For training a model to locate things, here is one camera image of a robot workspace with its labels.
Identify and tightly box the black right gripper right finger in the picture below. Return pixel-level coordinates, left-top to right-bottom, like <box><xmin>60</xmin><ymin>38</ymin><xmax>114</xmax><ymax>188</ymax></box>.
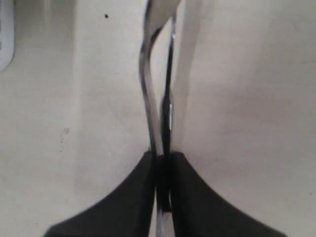
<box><xmin>170</xmin><ymin>152</ymin><xmax>285</xmax><ymax>237</ymax></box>

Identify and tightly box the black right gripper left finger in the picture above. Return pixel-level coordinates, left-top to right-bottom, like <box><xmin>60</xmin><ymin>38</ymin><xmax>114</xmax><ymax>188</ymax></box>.
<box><xmin>45</xmin><ymin>152</ymin><xmax>156</xmax><ymax>237</ymax></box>

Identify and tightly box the steel fork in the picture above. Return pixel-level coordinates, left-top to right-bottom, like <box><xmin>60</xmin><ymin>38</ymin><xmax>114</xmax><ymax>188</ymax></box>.
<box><xmin>139</xmin><ymin>0</ymin><xmax>181</xmax><ymax>237</ymax></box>

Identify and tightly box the white plastic woven basket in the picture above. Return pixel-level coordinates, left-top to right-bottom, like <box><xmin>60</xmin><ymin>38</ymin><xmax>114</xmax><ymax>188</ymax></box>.
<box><xmin>0</xmin><ymin>0</ymin><xmax>15</xmax><ymax>71</ymax></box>

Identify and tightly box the steel table knife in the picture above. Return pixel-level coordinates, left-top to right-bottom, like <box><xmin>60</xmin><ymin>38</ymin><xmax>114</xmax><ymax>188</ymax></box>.
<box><xmin>158</xmin><ymin>14</ymin><xmax>177</xmax><ymax>212</ymax></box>

